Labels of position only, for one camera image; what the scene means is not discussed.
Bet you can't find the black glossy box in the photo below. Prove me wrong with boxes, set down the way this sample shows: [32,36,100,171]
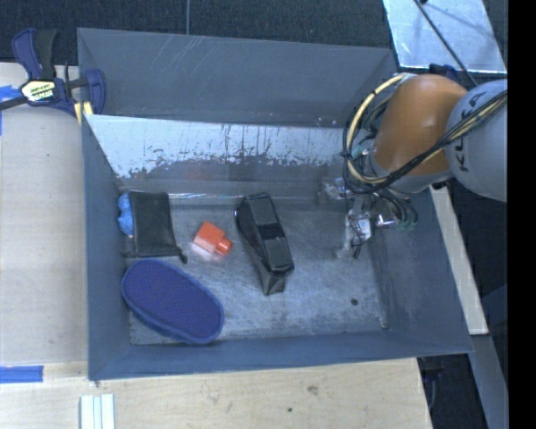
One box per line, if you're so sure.
[233,191,296,297]

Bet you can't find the grey metal bin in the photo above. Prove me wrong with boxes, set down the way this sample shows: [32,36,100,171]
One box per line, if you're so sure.
[75,27,475,382]

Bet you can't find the orange-red small bottle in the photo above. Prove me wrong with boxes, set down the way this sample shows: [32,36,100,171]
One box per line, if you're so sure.
[190,220,235,263]

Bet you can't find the light blue crumpled thing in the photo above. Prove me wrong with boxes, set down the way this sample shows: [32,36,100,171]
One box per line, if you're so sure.
[116,191,136,237]

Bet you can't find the blue oval fabric pad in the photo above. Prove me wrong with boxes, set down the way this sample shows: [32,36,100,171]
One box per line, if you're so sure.
[120,257,226,346]

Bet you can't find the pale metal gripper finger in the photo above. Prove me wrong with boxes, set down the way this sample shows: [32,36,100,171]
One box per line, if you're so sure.
[322,177,351,201]
[336,221,363,259]

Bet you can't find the black zip pouch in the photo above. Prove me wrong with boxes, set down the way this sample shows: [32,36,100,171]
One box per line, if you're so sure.
[122,189,189,265]

